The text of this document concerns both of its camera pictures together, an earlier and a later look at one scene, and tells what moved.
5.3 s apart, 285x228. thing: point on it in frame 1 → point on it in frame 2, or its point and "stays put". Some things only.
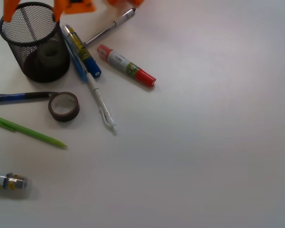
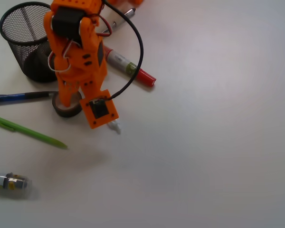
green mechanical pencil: x=10 y=126 stays put
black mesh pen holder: x=37 y=41 stays put
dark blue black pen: x=21 y=96 stays put
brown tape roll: x=71 y=115 → x=74 y=109
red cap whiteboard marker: x=117 y=60 stays put
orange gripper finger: x=9 y=8 → x=71 y=27
